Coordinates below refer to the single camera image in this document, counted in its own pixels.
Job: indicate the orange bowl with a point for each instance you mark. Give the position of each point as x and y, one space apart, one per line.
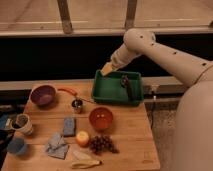
100 118

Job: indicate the dark tool in bin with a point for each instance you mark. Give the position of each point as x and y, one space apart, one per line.
126 84

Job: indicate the small metal cup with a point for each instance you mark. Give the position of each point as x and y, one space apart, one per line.
77 106

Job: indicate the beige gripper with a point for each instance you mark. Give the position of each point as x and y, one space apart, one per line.
119 59

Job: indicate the blue plastic cup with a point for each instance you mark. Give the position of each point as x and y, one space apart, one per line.
17 146

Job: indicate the yellow banana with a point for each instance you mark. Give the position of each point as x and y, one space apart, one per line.
83 164

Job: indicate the orange carrot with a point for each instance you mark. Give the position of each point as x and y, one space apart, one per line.
68 90

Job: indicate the blue grey cloth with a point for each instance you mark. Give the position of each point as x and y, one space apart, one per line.
56 146

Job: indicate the blue sponge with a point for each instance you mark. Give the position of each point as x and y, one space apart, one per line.
69 126

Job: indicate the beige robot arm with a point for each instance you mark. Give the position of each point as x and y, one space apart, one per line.
193 135

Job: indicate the bunch of dark grapes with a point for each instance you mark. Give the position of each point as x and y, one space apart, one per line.
102 143

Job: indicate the green plastic bin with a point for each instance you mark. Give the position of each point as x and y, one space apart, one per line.
109 90

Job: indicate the purple bowl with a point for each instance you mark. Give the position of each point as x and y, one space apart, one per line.
43 95

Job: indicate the wooden table board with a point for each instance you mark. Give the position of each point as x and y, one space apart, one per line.
130 132

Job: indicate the clear plastic wrapper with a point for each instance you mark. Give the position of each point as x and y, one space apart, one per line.
80 155

